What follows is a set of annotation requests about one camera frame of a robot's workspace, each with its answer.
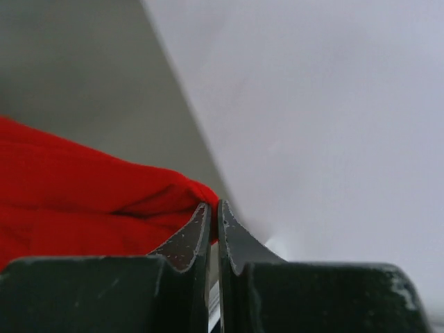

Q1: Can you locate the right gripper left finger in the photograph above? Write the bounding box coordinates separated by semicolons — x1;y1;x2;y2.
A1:
1;204;211;332

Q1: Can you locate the red t shirt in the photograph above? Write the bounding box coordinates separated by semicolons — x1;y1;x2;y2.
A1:
1;118;219;266

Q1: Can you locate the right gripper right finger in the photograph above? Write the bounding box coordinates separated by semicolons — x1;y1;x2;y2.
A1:
218;200;433;333

